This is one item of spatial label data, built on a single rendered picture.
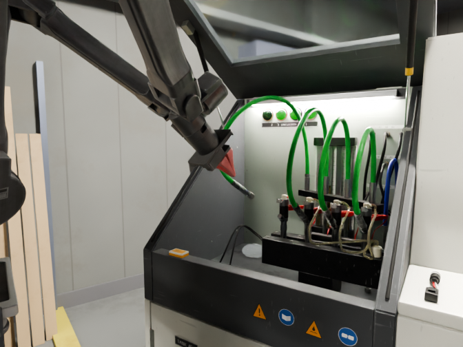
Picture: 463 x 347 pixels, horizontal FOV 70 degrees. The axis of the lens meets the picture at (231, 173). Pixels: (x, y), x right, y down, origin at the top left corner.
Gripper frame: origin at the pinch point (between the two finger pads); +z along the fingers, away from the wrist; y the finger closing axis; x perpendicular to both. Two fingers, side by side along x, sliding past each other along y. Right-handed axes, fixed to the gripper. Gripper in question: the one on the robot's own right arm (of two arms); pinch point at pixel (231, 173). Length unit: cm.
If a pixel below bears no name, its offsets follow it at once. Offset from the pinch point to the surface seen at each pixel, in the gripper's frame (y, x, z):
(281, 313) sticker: -18.2, -10.1, 27.6
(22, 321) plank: -87, 169, 60
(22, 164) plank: -14, 190, 0
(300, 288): -12.1, -13.9, 24.0
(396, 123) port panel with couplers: 53, -11, 35
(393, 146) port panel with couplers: 48, -11, 40
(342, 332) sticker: -15.6, -23.4, 30.1
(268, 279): -13.4, -5.9, 22.8
